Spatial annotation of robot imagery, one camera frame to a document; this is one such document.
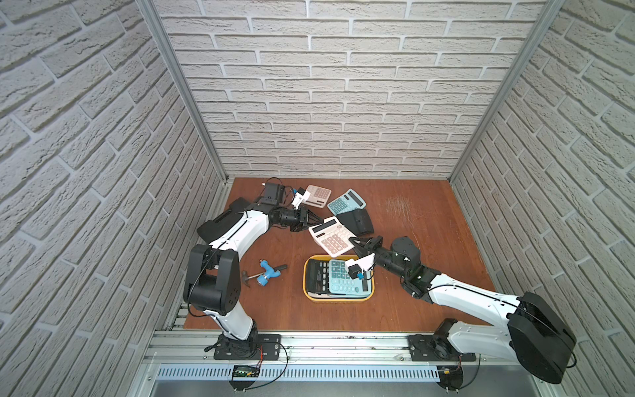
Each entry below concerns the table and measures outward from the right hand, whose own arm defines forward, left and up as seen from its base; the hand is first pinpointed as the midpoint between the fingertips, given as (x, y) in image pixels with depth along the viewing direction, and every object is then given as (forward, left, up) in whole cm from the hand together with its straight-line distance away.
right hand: (356, 233), depth 78 cm
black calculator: (-8, +14, -13) cm, 21 cm away
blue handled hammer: (-7, +33, -16) cm, 37 cm away
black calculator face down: (+15, -5, -15) cm, 22 cm away
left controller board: (-33, +36, -21) cm, 53 cm away
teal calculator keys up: (+26, -1, -15) cm, 30 cm away
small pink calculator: (+31, +12, -16) cm, 37 cm away
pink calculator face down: (-1, +8, 0) cm, 8 cm away
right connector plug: (-38, -24, -20) cm, 49 cm away
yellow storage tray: (-16, +15, -13) cm, 26 cm away
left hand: (+8, +13, 0) cm, 15 cm away
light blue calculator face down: (-12, +6, -12) cm, 18 cm away
